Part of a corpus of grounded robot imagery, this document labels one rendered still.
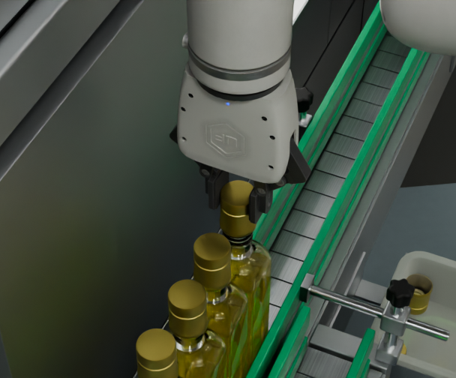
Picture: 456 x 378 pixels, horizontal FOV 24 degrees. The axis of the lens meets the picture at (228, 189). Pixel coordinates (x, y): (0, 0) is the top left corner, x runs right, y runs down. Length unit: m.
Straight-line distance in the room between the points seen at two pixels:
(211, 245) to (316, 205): 0.43
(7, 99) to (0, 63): 0.03
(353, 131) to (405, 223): 0.34
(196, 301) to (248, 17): 0.27
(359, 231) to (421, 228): 0.42
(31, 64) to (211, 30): 0.14
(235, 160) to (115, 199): 0.17
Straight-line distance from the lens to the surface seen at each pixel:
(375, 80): 1.59
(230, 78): 0.86
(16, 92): 0.85
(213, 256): 0.98
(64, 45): 0.89
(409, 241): 1.78
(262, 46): 0.85
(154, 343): 0.93
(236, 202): 1.01
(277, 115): 0.90
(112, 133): 1.01
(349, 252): 1.37
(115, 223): 1.09
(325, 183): 1.43
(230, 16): 0.82
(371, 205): 1.42
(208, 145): 0.95
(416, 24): 0.76
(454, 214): 1.83
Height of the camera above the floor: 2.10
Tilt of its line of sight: 47 degrees down
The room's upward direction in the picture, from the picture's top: straight up
